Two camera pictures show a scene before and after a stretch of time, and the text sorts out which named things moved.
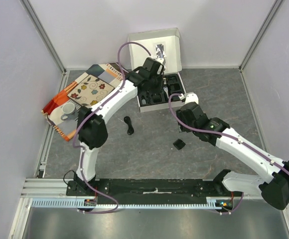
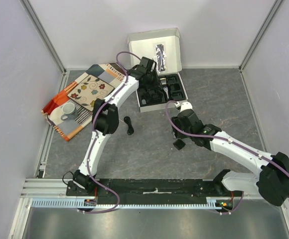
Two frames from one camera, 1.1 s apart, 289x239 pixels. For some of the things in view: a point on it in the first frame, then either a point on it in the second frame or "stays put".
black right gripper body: (184, 109) to (178, 136)
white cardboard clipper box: (164, 43) stays put
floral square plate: (89, 90) stays put
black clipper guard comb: (179, 144) stays put
